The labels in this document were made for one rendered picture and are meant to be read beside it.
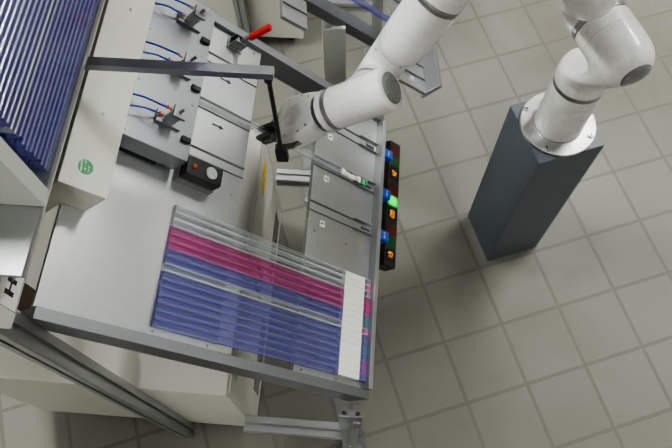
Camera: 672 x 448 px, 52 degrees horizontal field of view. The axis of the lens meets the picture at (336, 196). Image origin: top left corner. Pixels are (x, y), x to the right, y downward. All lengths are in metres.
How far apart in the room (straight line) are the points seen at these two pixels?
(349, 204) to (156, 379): 0.59
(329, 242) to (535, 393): 1.04
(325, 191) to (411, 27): 0.51
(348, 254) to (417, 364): 0.80
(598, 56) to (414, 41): 0.46
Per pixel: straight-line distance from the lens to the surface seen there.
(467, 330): 2.30
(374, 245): 1.57
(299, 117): 1.36
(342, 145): 1.61
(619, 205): 2.60
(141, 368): 1.67
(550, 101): 1.69
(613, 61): 1.46
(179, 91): 1.29
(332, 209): 1.52
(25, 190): 0.93
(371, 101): 1.25
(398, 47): 1.18
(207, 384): 1.63
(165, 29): 1.33
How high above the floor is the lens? 2.19
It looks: 64 degrees down
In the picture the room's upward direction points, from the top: 2 degrees counter-clockwise
